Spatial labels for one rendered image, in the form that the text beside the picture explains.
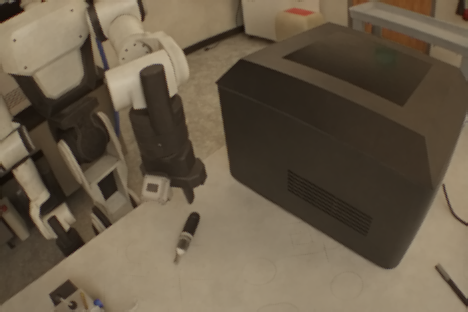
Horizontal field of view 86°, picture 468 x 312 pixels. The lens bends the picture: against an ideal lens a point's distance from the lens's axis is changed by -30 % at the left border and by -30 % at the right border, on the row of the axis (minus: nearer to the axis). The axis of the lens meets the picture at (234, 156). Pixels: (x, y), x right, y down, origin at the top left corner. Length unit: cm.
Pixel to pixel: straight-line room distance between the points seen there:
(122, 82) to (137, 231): 40
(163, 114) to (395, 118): 33
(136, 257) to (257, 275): 26
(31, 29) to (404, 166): 82
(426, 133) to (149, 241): 59
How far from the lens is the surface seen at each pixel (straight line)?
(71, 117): 89
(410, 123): 51
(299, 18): 273
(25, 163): 94
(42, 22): 83
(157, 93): 44
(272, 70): 60
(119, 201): 112
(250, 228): 72
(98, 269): 75
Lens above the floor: 147
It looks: 40 degrees down
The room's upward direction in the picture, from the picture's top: 8 degrees counter-clockwise
